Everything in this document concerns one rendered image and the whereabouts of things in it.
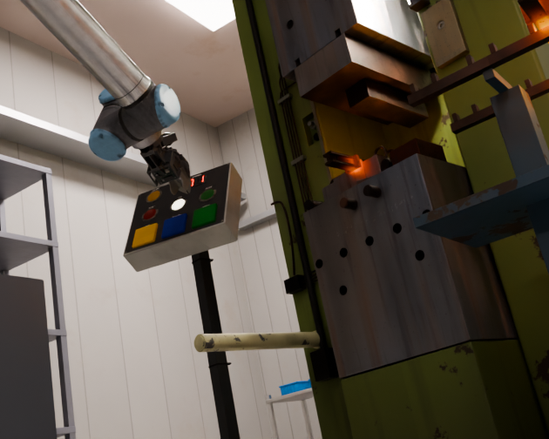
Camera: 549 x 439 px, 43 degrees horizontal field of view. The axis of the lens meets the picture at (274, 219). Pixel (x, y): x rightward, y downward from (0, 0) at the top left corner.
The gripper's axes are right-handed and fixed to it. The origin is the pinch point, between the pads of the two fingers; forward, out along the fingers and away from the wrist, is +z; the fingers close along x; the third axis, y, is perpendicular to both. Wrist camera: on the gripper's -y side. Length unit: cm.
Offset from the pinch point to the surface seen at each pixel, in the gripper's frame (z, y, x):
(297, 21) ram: -15, -41, 40
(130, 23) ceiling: 82, -357, -141
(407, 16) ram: 1, -49, 70
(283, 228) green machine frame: 34.4, -10.7, 14.5
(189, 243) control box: 14.3, 6.3, -6.3
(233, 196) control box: 14.1, -8.1, 6.9
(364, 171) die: 8, 7, 49
